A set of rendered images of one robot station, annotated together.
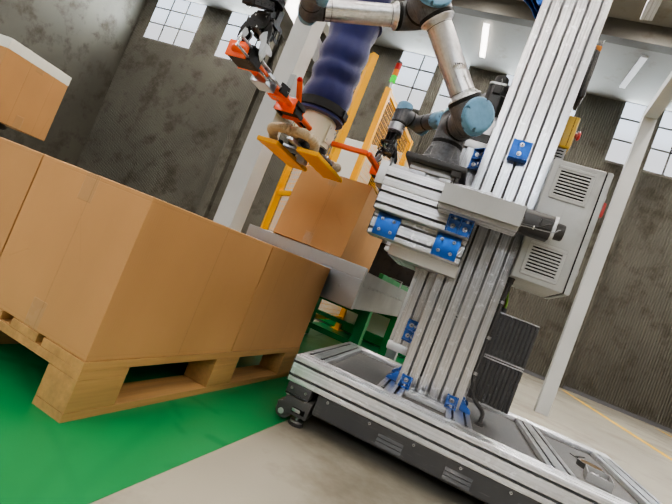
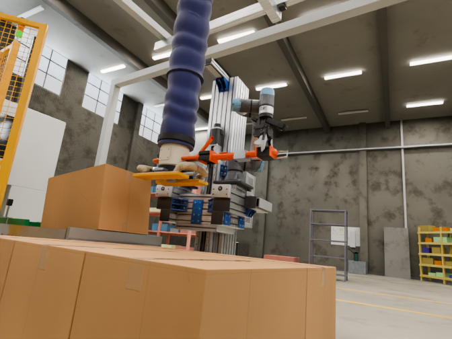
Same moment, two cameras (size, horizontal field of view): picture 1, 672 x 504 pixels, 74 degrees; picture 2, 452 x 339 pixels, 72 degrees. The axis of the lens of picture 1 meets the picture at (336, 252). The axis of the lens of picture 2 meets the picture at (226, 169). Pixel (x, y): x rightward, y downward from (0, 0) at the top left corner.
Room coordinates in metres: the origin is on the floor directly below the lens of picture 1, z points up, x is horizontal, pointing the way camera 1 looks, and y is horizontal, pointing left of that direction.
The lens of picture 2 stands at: (1.21, 1.97, 0.59)
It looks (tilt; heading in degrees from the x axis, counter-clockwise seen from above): 14 degrees up; 283
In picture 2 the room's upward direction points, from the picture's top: 6 degrees clockwise
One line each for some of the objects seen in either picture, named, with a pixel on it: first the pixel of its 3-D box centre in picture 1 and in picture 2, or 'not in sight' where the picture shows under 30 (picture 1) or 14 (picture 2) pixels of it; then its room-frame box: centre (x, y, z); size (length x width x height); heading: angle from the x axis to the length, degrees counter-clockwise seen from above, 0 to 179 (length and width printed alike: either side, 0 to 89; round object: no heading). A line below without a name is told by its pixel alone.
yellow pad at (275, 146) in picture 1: (285, 151); (160, 173); (1.95, 0.37, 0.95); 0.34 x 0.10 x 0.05; 161
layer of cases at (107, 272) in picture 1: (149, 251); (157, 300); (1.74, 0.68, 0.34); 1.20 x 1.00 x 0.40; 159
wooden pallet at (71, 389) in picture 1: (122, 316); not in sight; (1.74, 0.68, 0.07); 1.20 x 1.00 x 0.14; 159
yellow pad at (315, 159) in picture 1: (322, 162); (181, 180); (1.88, 0.20, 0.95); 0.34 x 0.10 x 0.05; 161
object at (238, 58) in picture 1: (244, 56); (266, 153); (1.35, 0.49, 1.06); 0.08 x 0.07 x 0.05; 161
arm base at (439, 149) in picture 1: (442, 156); (234, 177); (1.64, -0.24, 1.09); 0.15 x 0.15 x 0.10
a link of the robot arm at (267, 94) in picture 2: not in sight; (266, 99); (1.37, 0.47, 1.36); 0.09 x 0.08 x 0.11; 101
